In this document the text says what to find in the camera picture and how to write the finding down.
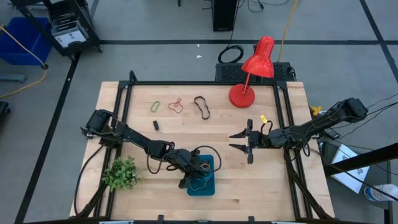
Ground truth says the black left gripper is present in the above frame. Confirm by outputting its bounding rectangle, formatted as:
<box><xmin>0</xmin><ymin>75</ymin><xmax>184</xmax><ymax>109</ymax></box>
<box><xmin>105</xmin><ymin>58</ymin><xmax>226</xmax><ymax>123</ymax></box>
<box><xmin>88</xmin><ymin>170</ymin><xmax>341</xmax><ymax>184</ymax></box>
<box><xmin>178</xmin><ymin>148</ymin><xmax>214</xmax><ymax>190</ymax></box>

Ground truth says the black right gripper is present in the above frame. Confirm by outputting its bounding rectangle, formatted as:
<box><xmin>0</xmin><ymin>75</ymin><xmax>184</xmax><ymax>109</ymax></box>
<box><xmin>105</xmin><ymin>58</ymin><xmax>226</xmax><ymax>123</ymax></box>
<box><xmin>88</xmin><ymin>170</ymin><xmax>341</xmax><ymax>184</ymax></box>
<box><xmin>229</xmin><ymin>119</ymin><xmax>269</xmax><ymax>165</ymax></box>

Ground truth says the tan rubber band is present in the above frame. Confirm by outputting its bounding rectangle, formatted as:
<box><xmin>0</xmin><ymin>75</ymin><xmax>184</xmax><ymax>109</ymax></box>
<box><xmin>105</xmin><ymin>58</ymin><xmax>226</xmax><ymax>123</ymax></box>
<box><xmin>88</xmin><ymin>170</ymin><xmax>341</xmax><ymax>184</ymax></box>
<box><xmin>188</xmin><ymin>175</ymin><xmax>213</xmax><ymax>192</ymax></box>

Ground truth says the red rubber band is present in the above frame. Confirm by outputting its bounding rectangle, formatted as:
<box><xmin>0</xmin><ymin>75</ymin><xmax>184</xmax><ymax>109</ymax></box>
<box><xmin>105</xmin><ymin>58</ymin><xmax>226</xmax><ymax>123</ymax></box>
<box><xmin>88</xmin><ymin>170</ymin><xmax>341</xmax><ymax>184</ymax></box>
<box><xmin>167</xmin><ymin>98</ymin><xmax>185</xmax><ymax>114</ymax></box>

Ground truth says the blue plastic bin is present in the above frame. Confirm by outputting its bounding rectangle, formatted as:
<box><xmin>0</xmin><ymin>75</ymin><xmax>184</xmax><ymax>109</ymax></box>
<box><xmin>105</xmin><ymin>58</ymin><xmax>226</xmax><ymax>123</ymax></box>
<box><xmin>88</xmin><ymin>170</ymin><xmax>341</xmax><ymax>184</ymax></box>
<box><xmin>186</xmin><ymin>154</ymin><xmax>216</xmax><ymax>197</ymax></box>

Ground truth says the black vented case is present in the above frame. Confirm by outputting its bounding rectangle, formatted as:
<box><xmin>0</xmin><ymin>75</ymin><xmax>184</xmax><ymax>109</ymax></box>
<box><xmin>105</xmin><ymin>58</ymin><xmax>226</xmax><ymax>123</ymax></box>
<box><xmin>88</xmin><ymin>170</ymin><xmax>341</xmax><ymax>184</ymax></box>
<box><xmin>215</xmin><ymin>62</ymin><xmax>297</xmax><ymax>83</ymax></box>

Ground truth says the artificial green plant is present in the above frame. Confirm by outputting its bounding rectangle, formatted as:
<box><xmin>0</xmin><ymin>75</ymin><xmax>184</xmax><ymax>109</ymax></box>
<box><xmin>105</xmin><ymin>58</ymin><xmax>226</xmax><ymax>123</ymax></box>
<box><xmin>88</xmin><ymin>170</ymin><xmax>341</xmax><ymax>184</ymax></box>
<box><xmin>101</xmin><ymin>156</ymin><xmax>140</xmax><ymax>193</ymax></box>

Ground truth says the red desk lamp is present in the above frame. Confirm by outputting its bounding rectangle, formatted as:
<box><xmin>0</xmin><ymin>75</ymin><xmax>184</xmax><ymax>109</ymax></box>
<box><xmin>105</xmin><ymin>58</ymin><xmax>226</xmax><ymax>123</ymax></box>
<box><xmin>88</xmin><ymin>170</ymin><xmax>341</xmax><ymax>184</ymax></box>
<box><xmin>228</xmin><ymin>35</ymin><xmax>276</xmax><ymax>109</ymax></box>

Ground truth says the black remote control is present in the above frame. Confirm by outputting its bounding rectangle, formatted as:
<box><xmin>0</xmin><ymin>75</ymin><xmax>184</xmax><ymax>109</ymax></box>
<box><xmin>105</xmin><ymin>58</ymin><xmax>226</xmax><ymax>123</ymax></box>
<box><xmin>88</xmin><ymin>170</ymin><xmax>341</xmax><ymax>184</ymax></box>
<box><xmin>322</xmin><ymin>127</ymin><xmax>341</xmax><ymax>140</ymax></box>

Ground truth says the white printed booklet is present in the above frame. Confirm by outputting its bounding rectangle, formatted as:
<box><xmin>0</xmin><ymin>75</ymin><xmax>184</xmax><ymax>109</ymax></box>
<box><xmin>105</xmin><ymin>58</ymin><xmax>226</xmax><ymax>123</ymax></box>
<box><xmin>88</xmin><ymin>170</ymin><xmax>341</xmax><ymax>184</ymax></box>
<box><xmin>330</xmin><ymin>143</ymin><xmax>371</xmax><ymax>195</ymax></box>

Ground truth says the black metal beam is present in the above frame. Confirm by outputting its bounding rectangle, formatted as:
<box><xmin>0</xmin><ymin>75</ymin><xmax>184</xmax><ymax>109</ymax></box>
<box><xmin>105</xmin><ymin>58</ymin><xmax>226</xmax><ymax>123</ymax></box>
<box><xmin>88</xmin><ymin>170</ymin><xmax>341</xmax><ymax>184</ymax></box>
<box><xmin>323</xmin><ymin>142</ymin><xmax>398</xmax><ymax>177</ymax></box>

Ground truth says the black computer tower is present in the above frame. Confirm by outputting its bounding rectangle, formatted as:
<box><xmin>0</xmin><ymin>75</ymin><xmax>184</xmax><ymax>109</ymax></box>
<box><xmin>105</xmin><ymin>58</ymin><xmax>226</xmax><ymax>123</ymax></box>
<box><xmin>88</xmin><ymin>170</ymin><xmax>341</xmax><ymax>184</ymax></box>
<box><xmin>211</xmin><ymin>0</ymin><xmax>239</xmax><ymax>32</ymax></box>

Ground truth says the white plastic bottle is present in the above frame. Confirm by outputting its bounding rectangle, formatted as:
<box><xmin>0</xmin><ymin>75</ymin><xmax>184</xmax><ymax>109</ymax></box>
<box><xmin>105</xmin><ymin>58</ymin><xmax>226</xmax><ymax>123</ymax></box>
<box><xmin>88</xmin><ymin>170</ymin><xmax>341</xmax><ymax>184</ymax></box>
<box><xmin>363</xmin><ymin>183</ymin><xmax>398</xmax><ymax>203</ymax></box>

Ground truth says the white labelled box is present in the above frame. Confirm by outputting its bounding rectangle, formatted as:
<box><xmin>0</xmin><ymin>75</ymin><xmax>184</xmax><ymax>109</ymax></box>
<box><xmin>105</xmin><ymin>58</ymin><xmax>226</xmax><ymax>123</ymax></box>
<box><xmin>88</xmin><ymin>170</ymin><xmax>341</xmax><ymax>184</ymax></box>
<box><xmin>51</xmin><ymin>19</ymin><xmax>90</xmax><ymax>48</ymax></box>

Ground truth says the black metal cart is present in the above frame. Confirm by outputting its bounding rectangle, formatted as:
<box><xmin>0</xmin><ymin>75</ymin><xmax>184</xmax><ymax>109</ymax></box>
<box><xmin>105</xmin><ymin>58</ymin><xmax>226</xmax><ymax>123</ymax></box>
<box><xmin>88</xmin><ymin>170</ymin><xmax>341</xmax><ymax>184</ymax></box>
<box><xmin>9</xmin><ymin>0</ymin><xmax>103</xmax><ymax>58</ymax></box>

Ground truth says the grey floor plate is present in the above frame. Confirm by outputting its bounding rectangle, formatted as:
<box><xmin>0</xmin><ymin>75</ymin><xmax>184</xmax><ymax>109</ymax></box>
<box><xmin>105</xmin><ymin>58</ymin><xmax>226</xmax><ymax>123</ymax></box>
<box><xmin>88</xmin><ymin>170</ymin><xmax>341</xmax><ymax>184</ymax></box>
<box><xmin>0</xmin><ymin>73</ymin><xmax>26</xmax><ymax>84</ymax></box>

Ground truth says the blue floor tote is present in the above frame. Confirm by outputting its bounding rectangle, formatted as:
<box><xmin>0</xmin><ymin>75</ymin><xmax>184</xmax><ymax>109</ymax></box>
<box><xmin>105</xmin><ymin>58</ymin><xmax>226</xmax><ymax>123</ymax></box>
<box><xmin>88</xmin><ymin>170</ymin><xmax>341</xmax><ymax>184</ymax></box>
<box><xmin>0</xmin><ymin>17</ymin><xmax>52</xmax><ymax>66</ymax></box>

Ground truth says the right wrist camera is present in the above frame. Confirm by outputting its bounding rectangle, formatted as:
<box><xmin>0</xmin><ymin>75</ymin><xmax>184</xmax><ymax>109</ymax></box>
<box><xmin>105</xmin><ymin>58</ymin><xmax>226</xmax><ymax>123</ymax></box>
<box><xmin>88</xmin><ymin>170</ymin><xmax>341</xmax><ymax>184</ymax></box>
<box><xmin>252</xmin><ymin>130</ymin><xmax>266</xmax><ymax>147</ymax></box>

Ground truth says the black right camera cable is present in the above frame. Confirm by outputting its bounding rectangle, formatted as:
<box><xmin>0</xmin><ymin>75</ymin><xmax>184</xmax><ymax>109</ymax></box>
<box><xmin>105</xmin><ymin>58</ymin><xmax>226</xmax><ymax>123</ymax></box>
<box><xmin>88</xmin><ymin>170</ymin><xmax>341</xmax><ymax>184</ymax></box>
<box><xmin>260</xmin><ymin>120</ymin><xmax>274</xmax><ymax>135</ymax></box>

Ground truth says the black camera cable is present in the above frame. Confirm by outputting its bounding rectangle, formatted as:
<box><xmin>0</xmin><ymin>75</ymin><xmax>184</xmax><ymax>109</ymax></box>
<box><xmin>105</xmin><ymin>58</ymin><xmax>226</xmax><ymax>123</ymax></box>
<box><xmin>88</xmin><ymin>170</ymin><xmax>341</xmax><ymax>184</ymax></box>
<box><xmin>192</xmin><ymin>145</ymin><xmax>223</xmax><ymax>172</ymax></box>
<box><xmin>260</xmin><ymin>120</ymin><xmax>274</xmax><ymax>135</ymax></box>

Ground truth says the black left camera cable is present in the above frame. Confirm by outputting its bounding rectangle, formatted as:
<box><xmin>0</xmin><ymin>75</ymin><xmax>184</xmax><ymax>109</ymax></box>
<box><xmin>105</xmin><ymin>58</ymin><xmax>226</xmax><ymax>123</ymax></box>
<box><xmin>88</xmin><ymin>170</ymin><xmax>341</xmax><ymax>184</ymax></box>
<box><xmin>192</xmin><ymin>145</ymin><xmax>223</xmax><ymax>172</ymax></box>

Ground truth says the black metal table frame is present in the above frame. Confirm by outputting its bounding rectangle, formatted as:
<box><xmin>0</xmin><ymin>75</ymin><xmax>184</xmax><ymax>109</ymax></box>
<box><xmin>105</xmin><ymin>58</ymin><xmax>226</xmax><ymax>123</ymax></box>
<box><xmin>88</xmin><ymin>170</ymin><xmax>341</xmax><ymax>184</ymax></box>
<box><xmin>70</xmin><ymin>70</ymin><xmax>335</xmax><ymax>224</ymax></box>

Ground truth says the coiled black cable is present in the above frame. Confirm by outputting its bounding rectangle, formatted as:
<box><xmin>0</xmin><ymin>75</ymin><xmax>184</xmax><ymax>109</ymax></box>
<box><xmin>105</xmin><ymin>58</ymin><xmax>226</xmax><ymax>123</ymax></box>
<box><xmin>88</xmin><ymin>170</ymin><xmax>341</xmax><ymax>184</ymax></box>
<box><xmin>217</xmin><ymin>44</ymin><xmax>245</xmax><ymax>65</ymax></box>

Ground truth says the yellow hanging power cord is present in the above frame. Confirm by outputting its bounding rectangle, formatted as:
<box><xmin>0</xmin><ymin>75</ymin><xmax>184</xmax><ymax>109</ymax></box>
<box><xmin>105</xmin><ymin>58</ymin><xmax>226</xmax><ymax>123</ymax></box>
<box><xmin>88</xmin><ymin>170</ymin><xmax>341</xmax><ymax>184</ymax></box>
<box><xmin>277</xmin><ymin>0</ymin><xmax>300</xmax><ymax>63</ymax></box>

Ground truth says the yellow floor cable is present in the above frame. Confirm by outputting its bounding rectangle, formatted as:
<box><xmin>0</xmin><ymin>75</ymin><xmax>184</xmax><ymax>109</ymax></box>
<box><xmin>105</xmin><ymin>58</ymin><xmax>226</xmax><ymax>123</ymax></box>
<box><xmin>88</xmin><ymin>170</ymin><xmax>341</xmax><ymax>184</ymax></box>
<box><xmin>0</xmin><ymin>24</ymin><xmax>48</xmax><ymax>99</ymax></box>

